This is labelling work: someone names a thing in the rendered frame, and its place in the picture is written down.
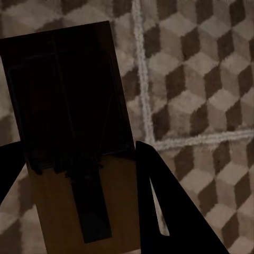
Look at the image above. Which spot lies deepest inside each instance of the mousetrap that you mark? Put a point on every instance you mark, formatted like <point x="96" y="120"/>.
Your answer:
<point x="70" y="110"/>

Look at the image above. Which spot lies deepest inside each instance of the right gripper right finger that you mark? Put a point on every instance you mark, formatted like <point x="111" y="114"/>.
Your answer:
<point x="189" y="231"/>

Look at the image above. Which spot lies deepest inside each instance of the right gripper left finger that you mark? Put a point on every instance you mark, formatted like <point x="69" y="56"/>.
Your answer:
<point x="12" y="161"/>

